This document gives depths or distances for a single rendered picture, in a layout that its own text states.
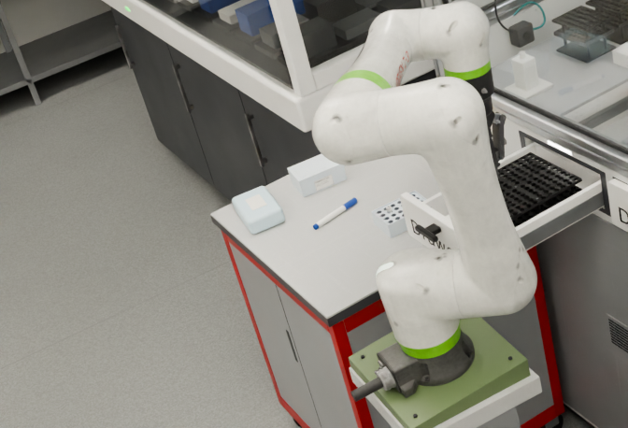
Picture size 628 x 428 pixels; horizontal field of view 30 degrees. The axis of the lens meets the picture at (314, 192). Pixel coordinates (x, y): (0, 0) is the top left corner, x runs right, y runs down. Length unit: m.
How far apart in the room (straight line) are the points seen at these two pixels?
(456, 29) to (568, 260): 0.80
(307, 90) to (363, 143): 1.30
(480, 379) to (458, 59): 0.61
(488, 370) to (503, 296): 0.21
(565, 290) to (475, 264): 0.86
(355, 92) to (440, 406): 0.65
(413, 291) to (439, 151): 0.36
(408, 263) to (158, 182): 2.86
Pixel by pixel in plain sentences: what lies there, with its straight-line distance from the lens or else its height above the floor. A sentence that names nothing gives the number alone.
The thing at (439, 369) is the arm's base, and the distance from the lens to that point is 2.27.
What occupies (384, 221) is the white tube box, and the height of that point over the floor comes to 0.80.
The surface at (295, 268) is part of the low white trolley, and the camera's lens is 2.75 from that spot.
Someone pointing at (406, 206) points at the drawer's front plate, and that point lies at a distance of 2.59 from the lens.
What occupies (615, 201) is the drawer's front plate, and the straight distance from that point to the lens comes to 2.53.
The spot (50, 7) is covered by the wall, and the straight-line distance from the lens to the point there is 6.49.
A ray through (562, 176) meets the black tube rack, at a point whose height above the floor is 0.90.
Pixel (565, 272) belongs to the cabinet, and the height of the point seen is 0.57.
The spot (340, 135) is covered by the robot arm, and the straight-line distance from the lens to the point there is 1.88.
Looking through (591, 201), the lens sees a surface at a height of 0.87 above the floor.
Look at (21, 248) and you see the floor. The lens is 4.86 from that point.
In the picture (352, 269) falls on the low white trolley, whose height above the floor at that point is 0.76.
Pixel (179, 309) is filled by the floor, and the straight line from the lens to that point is 4.12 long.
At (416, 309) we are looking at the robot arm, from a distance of 2.16.
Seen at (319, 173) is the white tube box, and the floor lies 0.81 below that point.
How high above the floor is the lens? 2.29
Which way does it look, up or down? 30 degrees down
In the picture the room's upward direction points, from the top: 16 degrees counter-clockwise
